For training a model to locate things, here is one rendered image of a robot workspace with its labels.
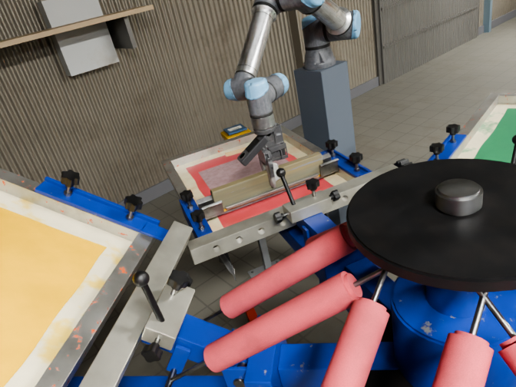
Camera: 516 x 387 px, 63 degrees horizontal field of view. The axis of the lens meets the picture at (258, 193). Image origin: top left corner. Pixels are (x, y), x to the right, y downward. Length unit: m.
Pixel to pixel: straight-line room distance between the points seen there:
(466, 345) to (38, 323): 0.72
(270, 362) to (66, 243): 0.54
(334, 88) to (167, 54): 2.13
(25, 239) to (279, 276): 0.59
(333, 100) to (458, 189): 1.48
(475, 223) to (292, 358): 0.42
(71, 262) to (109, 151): 2.78
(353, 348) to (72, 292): 0.61
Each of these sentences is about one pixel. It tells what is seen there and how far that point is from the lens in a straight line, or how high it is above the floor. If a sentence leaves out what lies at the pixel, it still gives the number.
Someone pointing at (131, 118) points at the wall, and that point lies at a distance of 3.80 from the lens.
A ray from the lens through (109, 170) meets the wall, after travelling 3.80.
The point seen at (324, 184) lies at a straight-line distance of 1.51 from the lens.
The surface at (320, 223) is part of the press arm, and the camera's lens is 1.15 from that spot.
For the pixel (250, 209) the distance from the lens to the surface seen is 1.45.
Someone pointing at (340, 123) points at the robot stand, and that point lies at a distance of 2.13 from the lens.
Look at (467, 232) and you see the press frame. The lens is 0.61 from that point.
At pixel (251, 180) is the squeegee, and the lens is 1.41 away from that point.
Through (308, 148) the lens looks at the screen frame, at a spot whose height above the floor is 0.99.
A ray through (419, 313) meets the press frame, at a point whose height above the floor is 1.15.
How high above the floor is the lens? 1.67
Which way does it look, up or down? 28 degrees down
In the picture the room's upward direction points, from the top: 13 degrees counter-clockwise
